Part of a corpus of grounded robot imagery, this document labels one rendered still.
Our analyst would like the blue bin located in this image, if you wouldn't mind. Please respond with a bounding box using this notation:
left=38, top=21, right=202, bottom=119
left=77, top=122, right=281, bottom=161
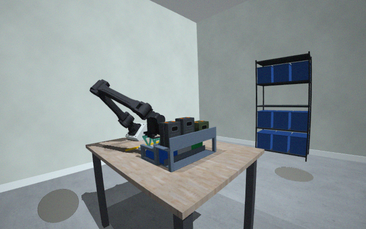
left=146, top=149, right=178, bottom=164

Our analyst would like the dark grey case with orange latches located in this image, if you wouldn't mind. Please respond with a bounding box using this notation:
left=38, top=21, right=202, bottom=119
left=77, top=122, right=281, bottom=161
left=159, top=121, right=181, bottom=148
left=175, top=117, right=194, bottom=135

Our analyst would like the olive green case with orange latches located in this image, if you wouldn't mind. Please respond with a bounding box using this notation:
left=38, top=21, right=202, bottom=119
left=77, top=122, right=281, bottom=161
left=194, top=121, right=209, bottom=132

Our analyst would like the grey open bin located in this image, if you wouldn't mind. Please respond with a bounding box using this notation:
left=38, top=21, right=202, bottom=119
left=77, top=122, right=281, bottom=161
left=177, top=146, right=192, bottom=154

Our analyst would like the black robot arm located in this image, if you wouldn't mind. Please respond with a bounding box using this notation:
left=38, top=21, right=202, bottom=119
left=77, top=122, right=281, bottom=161
left=90, top=79, right=165, bottom=135

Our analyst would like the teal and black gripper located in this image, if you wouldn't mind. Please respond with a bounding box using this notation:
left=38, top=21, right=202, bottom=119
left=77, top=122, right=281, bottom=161
left=142, top=124, right=160, bottom=146

